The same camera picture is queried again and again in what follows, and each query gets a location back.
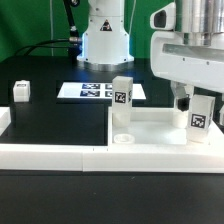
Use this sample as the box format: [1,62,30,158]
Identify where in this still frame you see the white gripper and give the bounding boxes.
[150,2,224,112]

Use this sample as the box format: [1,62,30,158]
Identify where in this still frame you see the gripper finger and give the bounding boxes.
[219,93,224,126]

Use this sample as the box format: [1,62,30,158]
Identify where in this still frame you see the white square table top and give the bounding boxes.
[108,107,224,157]

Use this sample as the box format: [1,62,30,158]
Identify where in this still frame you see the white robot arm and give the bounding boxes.
[78,0,224,125]

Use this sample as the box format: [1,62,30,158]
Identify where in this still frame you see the white marker sheet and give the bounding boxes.
[57,82,147,100]

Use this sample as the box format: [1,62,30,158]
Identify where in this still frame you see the black cables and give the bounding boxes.
[13,37,83,57]

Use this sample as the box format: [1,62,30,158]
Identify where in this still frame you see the white U-shaped fence wall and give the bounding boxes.
[0,106,224,174]

